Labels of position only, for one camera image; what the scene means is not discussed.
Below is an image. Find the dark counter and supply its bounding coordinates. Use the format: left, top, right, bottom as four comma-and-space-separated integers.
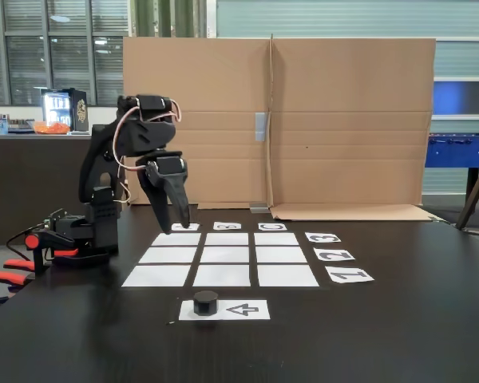
0, 133, 95, 247

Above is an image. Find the paper sheet number 2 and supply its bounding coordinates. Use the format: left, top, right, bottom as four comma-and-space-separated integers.
313, 248, 356, 263

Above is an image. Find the white arrow paper sheet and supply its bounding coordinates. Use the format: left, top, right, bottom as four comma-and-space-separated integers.
178, 299, 271, 321

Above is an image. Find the black clamp red button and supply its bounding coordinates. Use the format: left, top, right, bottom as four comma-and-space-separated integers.
23, 228, 81, 277

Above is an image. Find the black mini fridge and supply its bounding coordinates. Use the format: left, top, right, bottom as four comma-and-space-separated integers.
41, 88, 89, 132

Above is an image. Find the brown cardboard panel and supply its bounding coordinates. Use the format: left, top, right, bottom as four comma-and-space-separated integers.
122, 37, 273, 211
267, 34, 444, 222

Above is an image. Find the black octagonal token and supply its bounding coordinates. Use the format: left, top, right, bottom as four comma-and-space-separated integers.
193, 290, 219, 317

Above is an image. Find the red handled clamp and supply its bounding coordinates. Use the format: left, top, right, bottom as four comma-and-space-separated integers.
0, 258, 36, 307

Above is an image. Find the black power cable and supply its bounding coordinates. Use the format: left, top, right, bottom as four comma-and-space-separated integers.
6, 225, 45, 256

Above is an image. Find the grey tape strip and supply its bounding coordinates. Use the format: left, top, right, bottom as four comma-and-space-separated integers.
255, 112, 269, 142

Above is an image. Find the blue foosball table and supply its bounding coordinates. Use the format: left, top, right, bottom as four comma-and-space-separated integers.
425, 132, 479, 196

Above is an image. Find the brown wooden leg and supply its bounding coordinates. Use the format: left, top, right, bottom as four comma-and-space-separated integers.
454, 149, 479, 231

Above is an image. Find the paper sheet number 1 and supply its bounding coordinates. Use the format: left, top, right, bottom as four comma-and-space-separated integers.
325, 267, 375, 284

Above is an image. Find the paper sheet number 3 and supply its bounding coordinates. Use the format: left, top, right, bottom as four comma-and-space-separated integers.
304, 232, 342, 243

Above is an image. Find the white blank paper sheet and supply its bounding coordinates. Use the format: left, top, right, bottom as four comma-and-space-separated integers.
254, 232, 300, 246
257, 264, 319, 287
204, 232, 249, 246
151, 232, 202, 247
138, 247, 198, 264
200, 247, 250, 264
255, 247, 307, 263
121, 265, 192, 287
192, 264, 251, 287

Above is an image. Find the bowl of orange snacks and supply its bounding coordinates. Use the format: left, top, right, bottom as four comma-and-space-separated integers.
32, 121, 72, 136

